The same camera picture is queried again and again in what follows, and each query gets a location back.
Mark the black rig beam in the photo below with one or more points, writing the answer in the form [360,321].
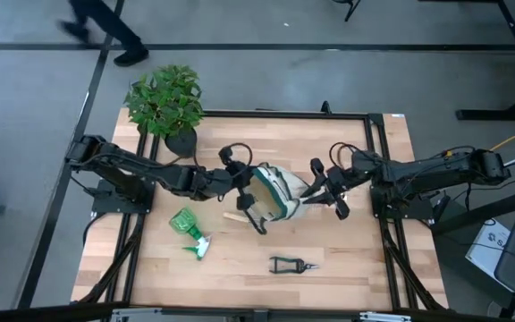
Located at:
[38,313]

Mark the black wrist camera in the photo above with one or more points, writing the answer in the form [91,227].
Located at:
[316,166]
[226,155]

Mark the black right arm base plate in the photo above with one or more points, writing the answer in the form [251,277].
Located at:
[418,211]

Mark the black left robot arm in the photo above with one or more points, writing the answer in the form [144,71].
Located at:
[119,163]

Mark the green spray bottle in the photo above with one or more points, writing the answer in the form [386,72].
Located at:
[186,223]

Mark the black aluminium table frame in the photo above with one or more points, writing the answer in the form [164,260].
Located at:
[284,114]

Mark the black plant pot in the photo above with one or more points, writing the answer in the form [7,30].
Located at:
[181,144]

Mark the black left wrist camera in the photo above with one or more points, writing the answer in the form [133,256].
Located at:
[226,155]

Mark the small black camera stand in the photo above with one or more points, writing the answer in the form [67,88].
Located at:
[326,107]

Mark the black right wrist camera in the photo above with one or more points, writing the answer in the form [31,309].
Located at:
[316,166]

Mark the person's legs in black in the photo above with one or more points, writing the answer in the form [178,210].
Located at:
[105,18]

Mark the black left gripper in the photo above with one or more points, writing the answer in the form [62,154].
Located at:
[228,181]

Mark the green leafy plant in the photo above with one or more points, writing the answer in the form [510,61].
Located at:
[163,100]

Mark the black desk frame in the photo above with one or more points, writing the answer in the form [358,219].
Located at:
[485,115]

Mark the black slanted desk beam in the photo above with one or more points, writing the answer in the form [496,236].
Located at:
[485,210]

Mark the beige green-trimmed gardening bag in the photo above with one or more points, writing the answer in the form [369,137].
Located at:
[284,197]

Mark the silver metal bracket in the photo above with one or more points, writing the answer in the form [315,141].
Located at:
[385,317]
[137,315]

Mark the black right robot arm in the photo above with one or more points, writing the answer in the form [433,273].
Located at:
[427,172]

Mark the black chair leg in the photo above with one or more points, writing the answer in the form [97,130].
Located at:
[351,10]

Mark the white cardboard box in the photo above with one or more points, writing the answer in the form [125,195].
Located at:
[485,255]

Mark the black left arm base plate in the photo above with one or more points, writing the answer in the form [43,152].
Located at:
[105,205]

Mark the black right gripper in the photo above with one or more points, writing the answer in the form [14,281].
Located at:
[341,181]

